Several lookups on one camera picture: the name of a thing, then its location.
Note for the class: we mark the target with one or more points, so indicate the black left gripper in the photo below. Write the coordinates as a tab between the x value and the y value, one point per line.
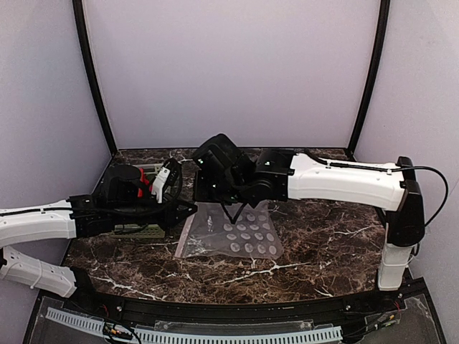
171	213

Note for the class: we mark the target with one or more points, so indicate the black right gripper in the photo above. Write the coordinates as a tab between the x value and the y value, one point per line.
218	193

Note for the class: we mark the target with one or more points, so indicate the clear zip top bag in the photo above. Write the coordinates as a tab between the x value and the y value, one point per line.
249	234

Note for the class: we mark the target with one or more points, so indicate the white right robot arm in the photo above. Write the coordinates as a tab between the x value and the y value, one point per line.
227	175

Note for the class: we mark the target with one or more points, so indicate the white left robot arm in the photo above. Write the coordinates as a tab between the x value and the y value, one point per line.
124	200

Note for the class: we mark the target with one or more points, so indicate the green perforated plastic basket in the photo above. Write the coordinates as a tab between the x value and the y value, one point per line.
143	231

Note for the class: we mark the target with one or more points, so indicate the red chili pepper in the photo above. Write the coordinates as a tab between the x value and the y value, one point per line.
144	189

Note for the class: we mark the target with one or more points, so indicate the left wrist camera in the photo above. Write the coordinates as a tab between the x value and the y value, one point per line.
165	179

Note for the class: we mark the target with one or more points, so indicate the white slotted cable duct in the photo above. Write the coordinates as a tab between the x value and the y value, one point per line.
182	332

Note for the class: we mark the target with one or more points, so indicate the black front table rail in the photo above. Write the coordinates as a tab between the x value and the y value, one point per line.
348	310

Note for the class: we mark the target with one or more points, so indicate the black left frame post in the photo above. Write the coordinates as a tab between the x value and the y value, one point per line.
91	75

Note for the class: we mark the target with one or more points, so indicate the black frame post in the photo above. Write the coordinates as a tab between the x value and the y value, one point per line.
91	75
377	49

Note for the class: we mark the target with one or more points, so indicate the black right frame post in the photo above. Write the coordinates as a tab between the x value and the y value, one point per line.
377	49

